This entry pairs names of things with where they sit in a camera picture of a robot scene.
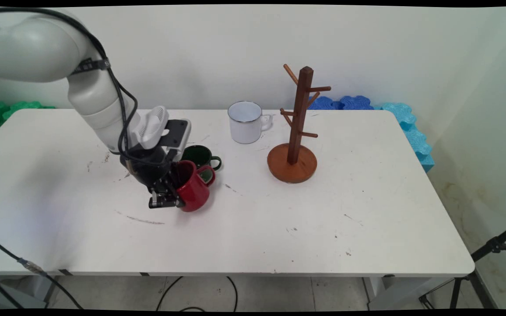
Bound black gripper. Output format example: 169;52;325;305
120;146;186;209

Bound red ceramic mug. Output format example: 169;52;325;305
172;160;217;213

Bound dark green printed mug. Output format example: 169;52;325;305
182;145;222;184

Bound white enamel mug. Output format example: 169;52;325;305
228;101;275;144

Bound brown wooden mug tree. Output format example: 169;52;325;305
267;65;332;184

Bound grey table leg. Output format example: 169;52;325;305
0;276;60;309

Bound dark blue foam mat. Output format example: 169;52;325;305
308;96;342;111
340;96;375;111

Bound white table leg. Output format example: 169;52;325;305
363;276;455;310

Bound light blue foam mat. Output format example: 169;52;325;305
374;102;436;173

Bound black tripod stand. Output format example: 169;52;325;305
419;221;506;310

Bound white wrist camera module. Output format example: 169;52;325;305
130;105;192;152

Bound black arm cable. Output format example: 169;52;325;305
0;7;168;168

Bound black floor cable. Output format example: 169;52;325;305
155;276;239;312

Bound black cable with grey connector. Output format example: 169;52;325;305
0;235;85;310

